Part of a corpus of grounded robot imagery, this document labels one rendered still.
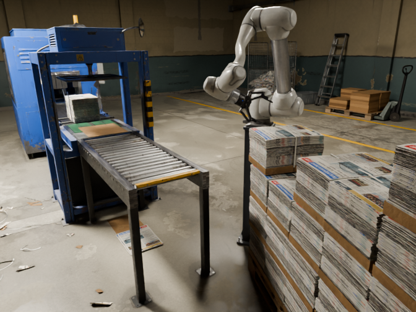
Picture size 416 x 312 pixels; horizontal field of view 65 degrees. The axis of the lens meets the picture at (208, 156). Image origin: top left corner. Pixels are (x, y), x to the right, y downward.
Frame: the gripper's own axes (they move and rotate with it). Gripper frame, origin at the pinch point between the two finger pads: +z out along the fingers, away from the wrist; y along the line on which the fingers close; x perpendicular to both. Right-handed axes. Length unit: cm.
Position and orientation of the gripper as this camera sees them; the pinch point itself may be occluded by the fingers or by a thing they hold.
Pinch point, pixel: (265, 111)
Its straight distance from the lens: 201.8
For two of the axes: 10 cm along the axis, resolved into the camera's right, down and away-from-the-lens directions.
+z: 8.7, 3.5, 3.3
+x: 2.3, 3.1, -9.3
